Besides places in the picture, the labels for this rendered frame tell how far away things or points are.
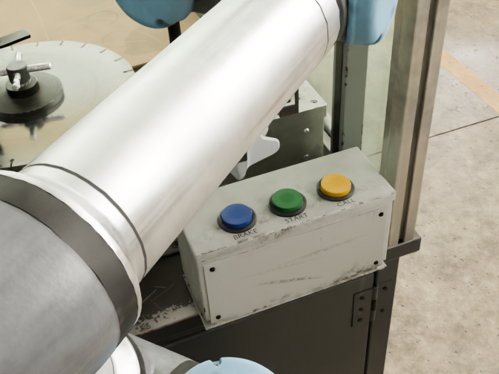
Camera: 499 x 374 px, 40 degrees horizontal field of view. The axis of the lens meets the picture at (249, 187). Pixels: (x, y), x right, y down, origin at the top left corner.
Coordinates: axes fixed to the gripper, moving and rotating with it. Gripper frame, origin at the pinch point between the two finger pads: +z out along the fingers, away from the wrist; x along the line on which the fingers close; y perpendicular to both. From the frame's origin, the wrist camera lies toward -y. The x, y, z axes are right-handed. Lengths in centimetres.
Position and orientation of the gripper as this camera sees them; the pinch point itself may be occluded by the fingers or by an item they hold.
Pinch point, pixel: (232, 171)
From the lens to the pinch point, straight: 82.0
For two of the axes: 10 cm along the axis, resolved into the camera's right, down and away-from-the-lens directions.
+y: 9.3, -2.7, 2.3
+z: 0.5, 7.5, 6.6
